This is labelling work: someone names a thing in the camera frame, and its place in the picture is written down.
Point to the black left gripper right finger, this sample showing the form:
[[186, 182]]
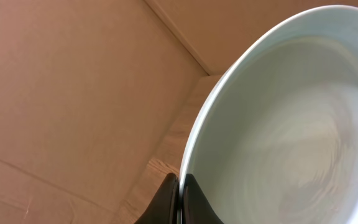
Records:
[[195, 207]]

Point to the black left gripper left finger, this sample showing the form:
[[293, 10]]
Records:
[[163, 208]]

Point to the light blue plate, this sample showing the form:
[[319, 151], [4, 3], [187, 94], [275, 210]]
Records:
[[276, 140]]

